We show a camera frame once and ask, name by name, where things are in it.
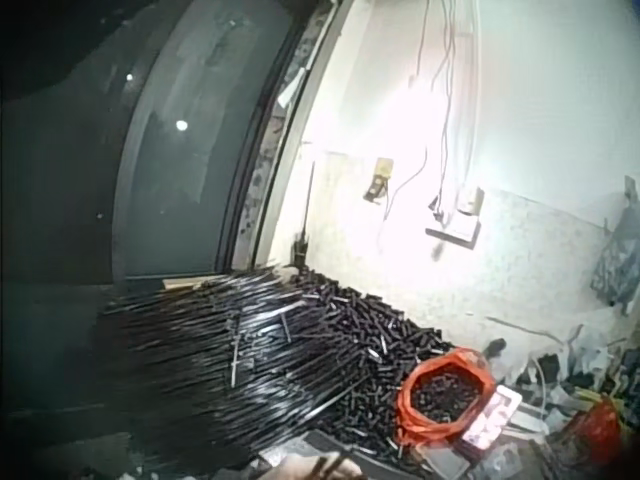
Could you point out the person's left hand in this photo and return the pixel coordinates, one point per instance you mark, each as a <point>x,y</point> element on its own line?
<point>295,470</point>

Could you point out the thin black rods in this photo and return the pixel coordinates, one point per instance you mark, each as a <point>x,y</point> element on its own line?
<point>330,462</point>

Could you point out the grey metal tray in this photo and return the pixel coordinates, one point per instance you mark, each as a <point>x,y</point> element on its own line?
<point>442,460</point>

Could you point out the pile of long black rods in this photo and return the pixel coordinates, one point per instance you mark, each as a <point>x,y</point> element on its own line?
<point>200,350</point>

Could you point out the pile of short black tubes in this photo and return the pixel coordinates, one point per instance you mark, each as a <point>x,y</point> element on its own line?
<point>360,320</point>

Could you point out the small black parts in bag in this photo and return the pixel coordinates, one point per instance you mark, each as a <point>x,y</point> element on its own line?
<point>445,395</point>

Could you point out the white phone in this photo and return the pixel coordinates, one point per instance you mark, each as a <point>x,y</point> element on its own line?
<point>492,415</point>

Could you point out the wooden board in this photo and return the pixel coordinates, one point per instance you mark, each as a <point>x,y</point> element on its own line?
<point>185,283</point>

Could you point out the heap of cluttered tools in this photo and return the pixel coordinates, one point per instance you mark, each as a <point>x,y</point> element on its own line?
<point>560,370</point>

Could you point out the white power strip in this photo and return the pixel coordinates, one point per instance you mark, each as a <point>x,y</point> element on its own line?
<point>452,229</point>

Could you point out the small red plastic bag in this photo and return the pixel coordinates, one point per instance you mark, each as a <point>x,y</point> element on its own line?
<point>600,430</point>

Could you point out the white plug adapter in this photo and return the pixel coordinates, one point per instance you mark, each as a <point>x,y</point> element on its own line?
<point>471,201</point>

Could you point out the dark glass window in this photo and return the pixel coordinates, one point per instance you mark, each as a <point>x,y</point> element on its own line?
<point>200,150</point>

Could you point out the white paper scrap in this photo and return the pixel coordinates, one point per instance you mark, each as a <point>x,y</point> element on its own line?
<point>291,87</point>

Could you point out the grey hanging bag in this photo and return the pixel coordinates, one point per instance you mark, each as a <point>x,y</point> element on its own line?
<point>617,260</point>

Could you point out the yellowed wall socket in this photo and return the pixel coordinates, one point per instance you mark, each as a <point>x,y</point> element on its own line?
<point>380,175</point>

